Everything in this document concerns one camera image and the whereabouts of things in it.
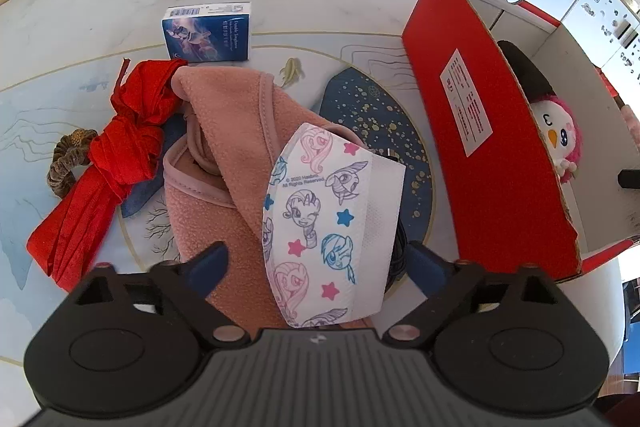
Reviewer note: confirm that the pink fleece cloth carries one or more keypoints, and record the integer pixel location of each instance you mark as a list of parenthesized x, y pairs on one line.
[(225, 132)]

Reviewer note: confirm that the pink plush toy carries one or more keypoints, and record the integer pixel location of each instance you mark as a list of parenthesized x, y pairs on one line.
[(562, 132)]

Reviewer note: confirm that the blue card box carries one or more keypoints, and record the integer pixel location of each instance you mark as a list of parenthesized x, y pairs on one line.
[(205, 37)]

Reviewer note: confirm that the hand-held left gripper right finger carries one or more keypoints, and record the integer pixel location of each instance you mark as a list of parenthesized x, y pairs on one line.
[(425, 264)]

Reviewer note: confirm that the pink towel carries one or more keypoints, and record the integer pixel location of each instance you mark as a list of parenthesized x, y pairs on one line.
[(631, 117)]

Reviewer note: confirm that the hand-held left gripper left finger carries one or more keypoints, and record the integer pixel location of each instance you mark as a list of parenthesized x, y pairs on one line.
[(207, 264)]

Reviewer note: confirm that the red cardboard box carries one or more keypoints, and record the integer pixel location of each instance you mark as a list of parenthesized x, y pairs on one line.
[(450, 37)]

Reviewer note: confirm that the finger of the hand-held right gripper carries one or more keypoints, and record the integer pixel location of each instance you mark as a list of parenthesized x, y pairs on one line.
[(630, 179)]

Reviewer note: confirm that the red scarf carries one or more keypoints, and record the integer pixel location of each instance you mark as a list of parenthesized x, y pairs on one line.
[(125, 147)]

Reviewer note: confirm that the red cloth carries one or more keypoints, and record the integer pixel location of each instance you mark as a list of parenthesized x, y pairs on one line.
[(607, 84)]

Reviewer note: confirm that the cartoon print face mask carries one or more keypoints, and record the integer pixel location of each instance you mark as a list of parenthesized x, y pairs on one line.
[(320, 217)]

